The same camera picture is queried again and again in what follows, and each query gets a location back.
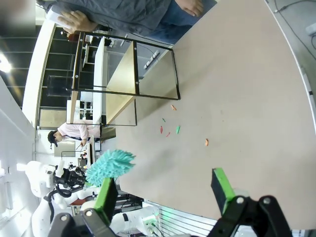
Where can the teal chenille duster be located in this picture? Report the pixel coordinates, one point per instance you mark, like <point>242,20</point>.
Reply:
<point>111,165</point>

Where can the person's left hand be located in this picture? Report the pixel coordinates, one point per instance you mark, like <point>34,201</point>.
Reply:
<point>76,22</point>

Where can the person's right hand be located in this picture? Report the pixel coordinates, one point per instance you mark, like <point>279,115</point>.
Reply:
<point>192,6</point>

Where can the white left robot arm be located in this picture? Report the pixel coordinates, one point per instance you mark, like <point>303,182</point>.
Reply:
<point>37,182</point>

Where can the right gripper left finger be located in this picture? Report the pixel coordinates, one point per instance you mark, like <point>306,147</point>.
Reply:
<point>106,197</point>

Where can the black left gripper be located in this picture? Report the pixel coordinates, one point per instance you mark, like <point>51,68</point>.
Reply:
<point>70,177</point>

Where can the person in grey jacket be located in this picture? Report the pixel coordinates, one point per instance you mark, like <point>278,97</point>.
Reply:
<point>123,12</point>

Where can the person in pink top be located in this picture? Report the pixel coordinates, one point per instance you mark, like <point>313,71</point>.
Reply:
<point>74,129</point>

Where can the two-tier wood metal shelf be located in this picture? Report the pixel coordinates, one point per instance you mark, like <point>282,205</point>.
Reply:
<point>121,74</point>

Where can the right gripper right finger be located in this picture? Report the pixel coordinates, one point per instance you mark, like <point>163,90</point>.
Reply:
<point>224,190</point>

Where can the ceiling lamp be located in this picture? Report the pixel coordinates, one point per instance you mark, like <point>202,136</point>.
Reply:
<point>5,65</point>

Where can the white power adapter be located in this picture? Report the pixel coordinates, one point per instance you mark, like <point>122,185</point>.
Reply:
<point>311,29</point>

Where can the orange paper scrap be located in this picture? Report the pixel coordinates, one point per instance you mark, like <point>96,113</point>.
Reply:
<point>207,142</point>
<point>173,107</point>

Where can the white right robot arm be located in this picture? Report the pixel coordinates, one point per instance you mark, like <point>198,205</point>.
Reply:
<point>133,222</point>

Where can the white grey box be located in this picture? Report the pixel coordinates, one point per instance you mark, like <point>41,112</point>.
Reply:
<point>54,17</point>

